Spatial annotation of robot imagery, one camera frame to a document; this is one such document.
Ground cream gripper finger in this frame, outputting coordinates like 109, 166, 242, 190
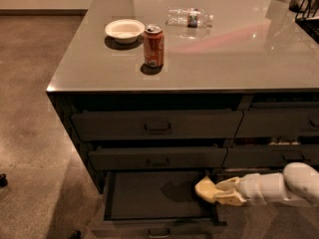
216, 176, 240, 191
213, 191, 246, 206

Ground yellow sponge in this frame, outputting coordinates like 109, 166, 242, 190
194, 176, 222, 203

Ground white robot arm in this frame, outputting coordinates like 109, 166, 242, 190
214, 162, 319, 207

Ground middle right drawer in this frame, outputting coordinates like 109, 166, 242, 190
222, 144, 319, 168

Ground top left drawer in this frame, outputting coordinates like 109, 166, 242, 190
71, 110, 242, 141

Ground top right drawer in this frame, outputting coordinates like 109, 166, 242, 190
236, 102, 319, 137

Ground open bottom left drawer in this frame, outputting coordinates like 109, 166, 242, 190
91, 169, 226, 239

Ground dark grey drawer cabinet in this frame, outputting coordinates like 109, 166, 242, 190
46, 0, 319, 239

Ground middle left drawer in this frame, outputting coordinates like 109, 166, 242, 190
89, 146, 227, 170

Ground black object on floor bottom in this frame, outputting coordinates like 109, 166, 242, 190
69, 230, 81, 239

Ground black object on floor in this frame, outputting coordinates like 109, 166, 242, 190
69, 230, 81, 239
0, 173, 8, 188

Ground red soda can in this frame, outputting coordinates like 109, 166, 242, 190
144, 24, 164, 68

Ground clear plastic water bottle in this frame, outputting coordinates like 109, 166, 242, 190
166, 7, 213, 28

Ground white paper bowl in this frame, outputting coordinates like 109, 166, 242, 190
105, 19, 145, 44

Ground dark objects on counter corner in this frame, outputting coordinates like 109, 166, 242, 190
289, 0, 319, 44

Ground black object on floor left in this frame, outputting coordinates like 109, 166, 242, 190
0, 173, 8, 188

